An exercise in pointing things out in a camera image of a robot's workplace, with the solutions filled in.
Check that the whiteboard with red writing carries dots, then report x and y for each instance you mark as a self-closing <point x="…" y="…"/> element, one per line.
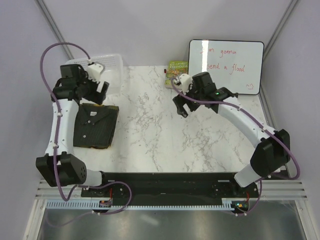
<point x="235" y="65"/>

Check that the green children's book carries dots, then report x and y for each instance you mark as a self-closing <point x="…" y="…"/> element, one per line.
<point x="174" y="69"/>

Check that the white plastic basket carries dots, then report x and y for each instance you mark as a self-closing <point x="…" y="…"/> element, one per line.
<point x="113" y="71"/>

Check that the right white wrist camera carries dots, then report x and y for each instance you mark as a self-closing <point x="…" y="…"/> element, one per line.
<point x="182" y="82"/>

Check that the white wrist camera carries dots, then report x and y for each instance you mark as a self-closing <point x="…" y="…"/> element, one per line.
<point x="182" y="82"/>
<point x="95" y="70"/>

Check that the black pinstriped long sleeve shirt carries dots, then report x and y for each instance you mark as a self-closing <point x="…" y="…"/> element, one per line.
<point x="95" y="126"/>

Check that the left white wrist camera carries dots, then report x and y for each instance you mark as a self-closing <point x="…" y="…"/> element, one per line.
<point x="95" y="70"/>

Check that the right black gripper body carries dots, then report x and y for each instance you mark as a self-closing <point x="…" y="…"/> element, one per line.
<point x="180" y="101"/>

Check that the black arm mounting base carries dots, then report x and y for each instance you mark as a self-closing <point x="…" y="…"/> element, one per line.
<point x="143" y="186"/>

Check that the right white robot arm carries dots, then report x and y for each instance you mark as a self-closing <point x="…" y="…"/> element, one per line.
<point x="271" y="146"/>

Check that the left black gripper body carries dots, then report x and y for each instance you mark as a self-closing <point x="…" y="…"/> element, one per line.
<point x="89" y="89"/>

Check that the white slotted cable duct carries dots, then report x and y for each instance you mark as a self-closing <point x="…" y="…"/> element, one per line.
<point x="226" y="205"/>

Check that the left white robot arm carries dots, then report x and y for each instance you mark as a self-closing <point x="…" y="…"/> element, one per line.
<point x="59" y="166"/>

